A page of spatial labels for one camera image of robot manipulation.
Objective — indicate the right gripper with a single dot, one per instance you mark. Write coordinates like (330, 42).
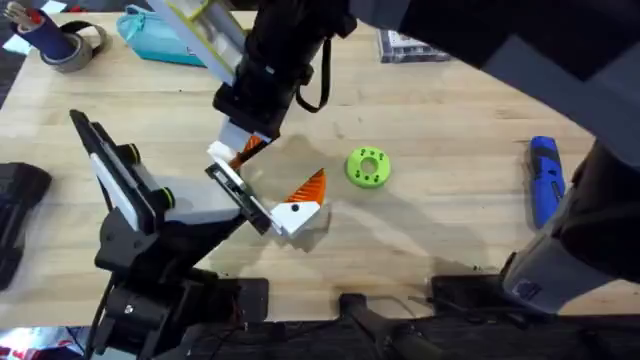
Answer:
(260, 95)

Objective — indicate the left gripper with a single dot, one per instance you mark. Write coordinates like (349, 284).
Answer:
(200, 202)

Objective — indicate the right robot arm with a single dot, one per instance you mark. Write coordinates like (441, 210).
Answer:
(575, 50)

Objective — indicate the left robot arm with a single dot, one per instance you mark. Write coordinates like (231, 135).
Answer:
(131, 252)

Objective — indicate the navy pen holder with pens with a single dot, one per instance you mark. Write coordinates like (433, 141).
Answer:
(45, 34)

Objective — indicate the right wrist upright plate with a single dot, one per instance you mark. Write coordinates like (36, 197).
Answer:
(200, 50)

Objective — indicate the wrist upright plate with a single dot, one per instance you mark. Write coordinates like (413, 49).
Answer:
(200, 50)
(102, 152)

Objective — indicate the green disc with holes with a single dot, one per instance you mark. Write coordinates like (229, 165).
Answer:
(368, 175)

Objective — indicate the teal soft bag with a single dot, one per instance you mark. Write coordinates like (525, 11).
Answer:
(152, 37)

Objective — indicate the left wrist upright plate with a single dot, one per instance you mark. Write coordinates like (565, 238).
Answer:
(102, 152)

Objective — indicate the grey tape roll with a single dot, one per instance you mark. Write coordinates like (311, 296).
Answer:
(76, 56)

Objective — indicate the black case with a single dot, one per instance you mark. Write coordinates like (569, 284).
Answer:
(15, 220)

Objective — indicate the black stand post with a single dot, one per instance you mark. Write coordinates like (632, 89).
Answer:
(372, 322)

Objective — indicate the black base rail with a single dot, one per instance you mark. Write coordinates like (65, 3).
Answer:
(500, 342)

